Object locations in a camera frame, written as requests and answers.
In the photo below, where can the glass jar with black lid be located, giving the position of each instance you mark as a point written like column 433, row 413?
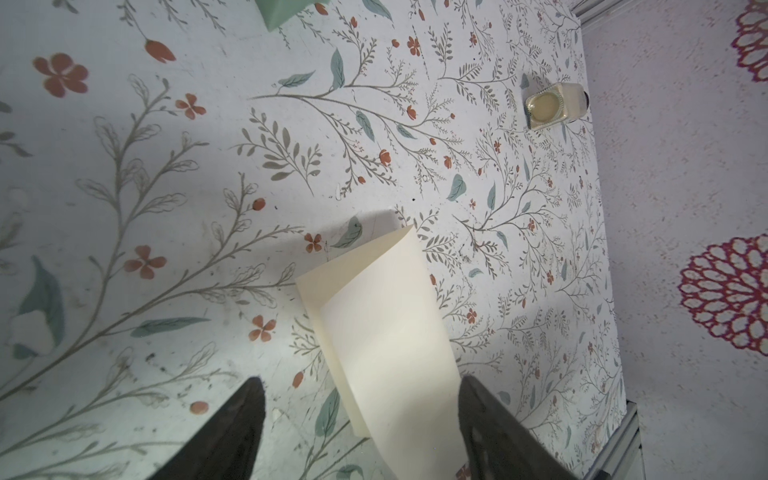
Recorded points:
column 559, row 103

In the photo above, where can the blue yellow sponge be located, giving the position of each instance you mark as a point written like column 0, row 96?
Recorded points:
column 276, row 12

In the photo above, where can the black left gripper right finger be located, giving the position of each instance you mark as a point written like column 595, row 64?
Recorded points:
column 497, row 445

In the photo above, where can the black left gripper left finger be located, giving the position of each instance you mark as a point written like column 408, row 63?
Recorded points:
column 226, row 447

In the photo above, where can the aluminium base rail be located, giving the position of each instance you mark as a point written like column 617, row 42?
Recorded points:
column 622, row 457

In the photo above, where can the cream square paper sheet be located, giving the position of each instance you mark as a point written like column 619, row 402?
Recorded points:
column 375, row 316

